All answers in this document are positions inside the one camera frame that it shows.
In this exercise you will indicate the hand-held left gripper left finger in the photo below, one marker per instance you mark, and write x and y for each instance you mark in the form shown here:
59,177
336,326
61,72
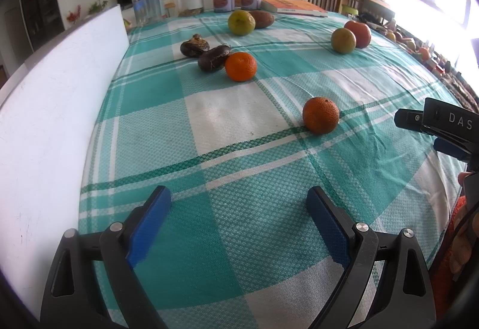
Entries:
149,228

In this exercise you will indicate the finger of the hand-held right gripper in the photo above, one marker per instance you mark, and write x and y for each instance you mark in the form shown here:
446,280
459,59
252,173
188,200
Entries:
451,147
441,119

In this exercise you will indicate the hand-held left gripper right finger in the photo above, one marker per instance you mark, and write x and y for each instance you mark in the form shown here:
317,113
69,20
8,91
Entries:
329,229

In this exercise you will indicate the orange mandarin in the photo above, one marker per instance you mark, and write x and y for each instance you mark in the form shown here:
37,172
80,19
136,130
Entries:
240,66
320,115

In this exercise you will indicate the yellow-green citrus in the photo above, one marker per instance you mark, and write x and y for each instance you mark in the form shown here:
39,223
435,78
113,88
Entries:
241,22
343,40

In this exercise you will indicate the white cardboard box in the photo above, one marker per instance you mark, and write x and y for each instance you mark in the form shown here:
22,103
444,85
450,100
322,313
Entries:
56,126

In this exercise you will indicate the dark brown water chestnut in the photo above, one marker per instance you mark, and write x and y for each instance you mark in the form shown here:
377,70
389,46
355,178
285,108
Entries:
194,47
213,58

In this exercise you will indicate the reddish sweet potato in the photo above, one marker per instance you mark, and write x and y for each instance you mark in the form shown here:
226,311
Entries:
265,19

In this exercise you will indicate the person's right hand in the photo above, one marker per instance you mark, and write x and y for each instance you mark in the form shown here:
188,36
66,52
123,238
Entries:
467,184

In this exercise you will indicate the row of small objects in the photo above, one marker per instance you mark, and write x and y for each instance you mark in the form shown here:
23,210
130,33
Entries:
411,46

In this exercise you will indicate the orange patterned garment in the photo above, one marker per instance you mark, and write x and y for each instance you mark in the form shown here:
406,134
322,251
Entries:
462,239

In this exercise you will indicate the green checked tablecloth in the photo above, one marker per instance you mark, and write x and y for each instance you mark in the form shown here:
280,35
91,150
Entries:
243,171

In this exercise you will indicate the wooden side table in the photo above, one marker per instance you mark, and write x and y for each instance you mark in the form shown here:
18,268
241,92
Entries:
370,1

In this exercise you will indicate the orange cover book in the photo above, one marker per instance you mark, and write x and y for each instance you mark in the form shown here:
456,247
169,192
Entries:
292,7

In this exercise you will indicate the clear jar gold lid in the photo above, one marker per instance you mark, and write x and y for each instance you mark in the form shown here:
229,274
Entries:
148,5

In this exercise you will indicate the red flower decoration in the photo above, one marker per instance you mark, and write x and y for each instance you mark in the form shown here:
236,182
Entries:
75,14

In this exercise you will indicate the small green plant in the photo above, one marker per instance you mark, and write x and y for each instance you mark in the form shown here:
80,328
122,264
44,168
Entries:
98,6

